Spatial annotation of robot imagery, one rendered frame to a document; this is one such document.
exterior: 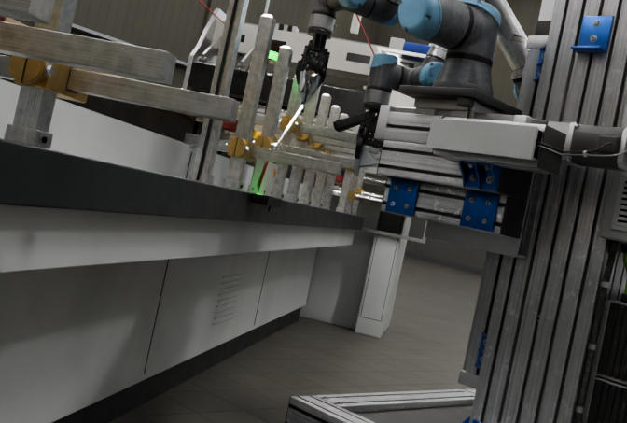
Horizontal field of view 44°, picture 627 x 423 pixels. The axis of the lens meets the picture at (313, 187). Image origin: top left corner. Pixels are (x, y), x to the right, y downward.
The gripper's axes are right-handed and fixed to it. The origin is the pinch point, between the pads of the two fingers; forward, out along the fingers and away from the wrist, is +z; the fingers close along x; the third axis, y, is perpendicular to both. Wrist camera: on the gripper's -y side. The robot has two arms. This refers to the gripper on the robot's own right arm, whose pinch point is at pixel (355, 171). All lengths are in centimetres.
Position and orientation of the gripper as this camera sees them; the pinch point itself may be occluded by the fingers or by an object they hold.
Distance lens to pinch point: 228.5
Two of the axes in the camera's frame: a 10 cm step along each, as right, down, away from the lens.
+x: 1.8, 0.6, 9.8
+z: -2.1, 9.8, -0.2
